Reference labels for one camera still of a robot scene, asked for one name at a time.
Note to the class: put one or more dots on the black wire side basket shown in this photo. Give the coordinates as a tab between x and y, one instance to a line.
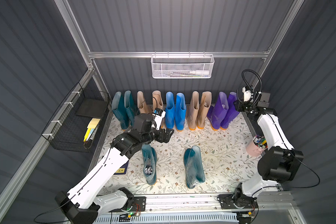
69	129

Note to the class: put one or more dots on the dark green boot far left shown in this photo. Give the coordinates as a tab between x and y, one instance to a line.
119	110

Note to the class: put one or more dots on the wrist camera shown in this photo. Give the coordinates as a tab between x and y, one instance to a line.
144	122
249	95

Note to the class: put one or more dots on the blue rain boot back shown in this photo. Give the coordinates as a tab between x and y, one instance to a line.
180	111

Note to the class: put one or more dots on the dark blue notebook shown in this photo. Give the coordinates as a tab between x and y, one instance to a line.
122	170

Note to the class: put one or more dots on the dark green boot back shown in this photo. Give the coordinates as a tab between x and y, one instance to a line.
130	107

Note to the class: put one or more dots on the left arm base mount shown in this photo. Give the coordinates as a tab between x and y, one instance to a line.
134	204

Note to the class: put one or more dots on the white wire wall basket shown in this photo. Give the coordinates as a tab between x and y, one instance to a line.
182	66

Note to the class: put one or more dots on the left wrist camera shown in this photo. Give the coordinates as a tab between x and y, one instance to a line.
144	122

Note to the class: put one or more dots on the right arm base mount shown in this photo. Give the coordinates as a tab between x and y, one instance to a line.
230	201

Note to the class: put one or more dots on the yellow sticky notes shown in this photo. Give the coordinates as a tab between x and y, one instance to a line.
91	127

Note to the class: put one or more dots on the dark green boot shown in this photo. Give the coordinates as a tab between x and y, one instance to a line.
130	107
194	171
150	162
119	110

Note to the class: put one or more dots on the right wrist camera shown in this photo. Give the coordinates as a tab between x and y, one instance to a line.
249	95

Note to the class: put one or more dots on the blue rain boot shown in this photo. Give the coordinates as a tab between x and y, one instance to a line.
170	110
180	111

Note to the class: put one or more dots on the pink pen cup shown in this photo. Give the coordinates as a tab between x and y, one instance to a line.
256	146

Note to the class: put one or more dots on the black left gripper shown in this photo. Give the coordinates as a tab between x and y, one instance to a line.
167	134

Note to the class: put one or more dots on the purple front boot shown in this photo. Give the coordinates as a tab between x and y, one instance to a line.
232	113
217	113

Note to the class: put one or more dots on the blue rain boot front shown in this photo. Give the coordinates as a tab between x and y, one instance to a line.
170	110

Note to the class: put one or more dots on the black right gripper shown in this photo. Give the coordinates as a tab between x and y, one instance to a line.
241	106

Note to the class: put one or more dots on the beige rain boot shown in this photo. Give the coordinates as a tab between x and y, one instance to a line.
205	105
142	105
192	111
157	100

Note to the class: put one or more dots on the dark green front boot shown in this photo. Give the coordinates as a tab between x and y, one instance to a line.
150	162
194	171

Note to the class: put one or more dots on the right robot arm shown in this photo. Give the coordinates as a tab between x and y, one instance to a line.
280	162

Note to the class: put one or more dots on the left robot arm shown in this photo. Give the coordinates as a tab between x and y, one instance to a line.
82	204

